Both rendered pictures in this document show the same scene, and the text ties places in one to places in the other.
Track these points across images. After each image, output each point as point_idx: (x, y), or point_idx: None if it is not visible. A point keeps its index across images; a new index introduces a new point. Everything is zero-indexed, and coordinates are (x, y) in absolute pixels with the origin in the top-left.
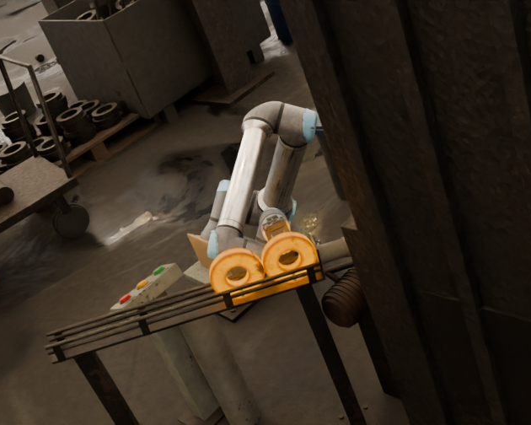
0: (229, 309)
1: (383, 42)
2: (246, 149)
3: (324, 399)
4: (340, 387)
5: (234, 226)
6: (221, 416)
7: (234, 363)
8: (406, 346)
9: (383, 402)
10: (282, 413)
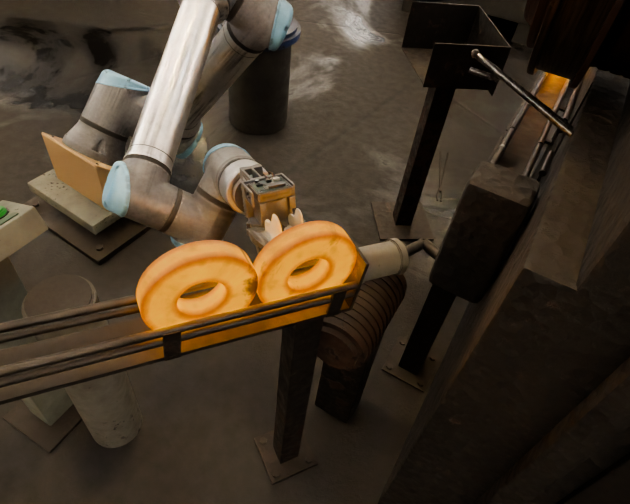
0: (169, 359)
1: None
2: (189, 29)
3: (235, 406)
4: (289, 429)
5: (162, 162)
6: (78, 419)
7: (121, 373)
8: (486, 452)
9: (315, 420)
10: (175, 423)
